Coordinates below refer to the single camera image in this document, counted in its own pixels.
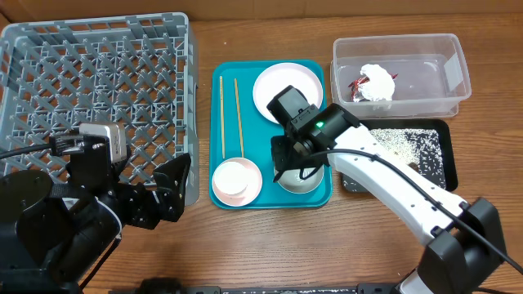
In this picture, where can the left wooden chopstick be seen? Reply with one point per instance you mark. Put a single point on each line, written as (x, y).
(222, 113)

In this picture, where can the wooden chopstick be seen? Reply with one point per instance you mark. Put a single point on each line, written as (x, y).
(222, 113)
(238, 110)

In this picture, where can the grey bowl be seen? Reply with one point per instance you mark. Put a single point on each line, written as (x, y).
(291, 181)

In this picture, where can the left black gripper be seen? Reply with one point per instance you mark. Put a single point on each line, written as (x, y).
(171, 202)

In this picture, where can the brown food scrap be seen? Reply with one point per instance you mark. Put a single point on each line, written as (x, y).
(414, 166)

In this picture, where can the clear plastic bin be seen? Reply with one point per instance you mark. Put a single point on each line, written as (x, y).
(431, 74)

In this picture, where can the right wooden chopstick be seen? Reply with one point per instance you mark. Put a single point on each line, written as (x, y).
(238, 110)

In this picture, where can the white napkin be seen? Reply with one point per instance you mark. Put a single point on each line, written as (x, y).
(381, 85)

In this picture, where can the red snack wrapper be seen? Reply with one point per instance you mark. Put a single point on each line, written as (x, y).
(354, 86)

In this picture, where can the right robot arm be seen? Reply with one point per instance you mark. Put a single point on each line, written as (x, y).
(463, 242)

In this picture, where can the teal serving tray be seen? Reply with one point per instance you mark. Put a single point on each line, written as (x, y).
(257, 132)

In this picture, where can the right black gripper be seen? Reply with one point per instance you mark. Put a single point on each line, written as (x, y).
(280, 161)

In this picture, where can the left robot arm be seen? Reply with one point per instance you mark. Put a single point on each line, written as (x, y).
(51, 234)

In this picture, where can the small pink saucer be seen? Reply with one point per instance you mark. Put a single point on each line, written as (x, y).
(254, 187)

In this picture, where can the black tray with rice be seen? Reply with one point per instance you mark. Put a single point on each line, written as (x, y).
(426, 142)

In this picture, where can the grey plastic dish rack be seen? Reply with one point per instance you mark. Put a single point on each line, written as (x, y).
(140, 71)

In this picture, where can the white cup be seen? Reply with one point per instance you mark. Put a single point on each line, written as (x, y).
(230, 178)

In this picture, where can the large white plate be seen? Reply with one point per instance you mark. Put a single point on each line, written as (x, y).
(305, 75)

